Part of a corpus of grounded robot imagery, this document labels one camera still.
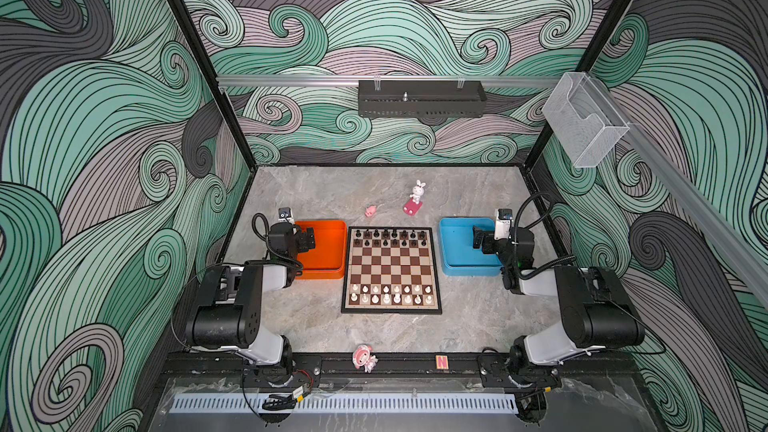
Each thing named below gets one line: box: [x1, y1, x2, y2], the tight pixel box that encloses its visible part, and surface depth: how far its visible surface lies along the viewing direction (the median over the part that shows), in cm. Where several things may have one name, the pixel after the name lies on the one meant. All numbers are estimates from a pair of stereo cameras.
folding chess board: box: [341, 226, 443, 315], surface depth 92 cm
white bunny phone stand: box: [402, 179, 426, 216], surface depth 106 cm
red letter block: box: [435, 355, 449, 370], surface depth 75 cm
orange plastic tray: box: [295, 220, 348, 280], surface depth 94 cm
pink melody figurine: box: [352, 344, 378, 373], surface depth 74 cm
